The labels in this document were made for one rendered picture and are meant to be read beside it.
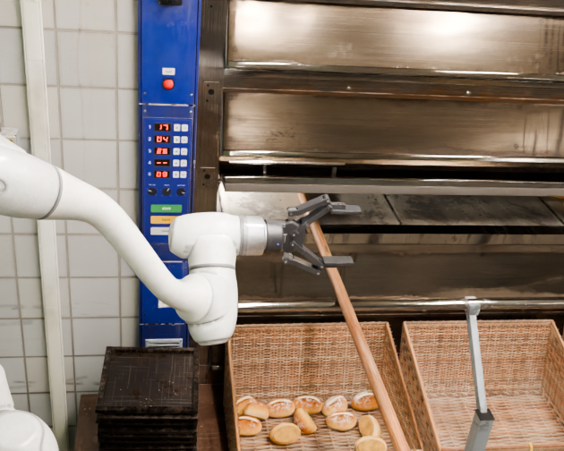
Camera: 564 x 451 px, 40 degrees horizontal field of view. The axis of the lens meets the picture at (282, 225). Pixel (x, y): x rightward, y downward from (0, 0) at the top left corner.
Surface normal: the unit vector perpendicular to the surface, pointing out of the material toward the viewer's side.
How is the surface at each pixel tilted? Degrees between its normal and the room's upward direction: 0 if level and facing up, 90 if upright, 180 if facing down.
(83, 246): 90
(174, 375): 0
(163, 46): 90
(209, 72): 90
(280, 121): 70
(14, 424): 7
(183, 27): 90
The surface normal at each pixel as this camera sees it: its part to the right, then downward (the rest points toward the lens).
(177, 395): 0.09, -0.87
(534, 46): 0.17, 0.17
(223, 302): 0.74, -0.08
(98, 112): 0.15, 0.49
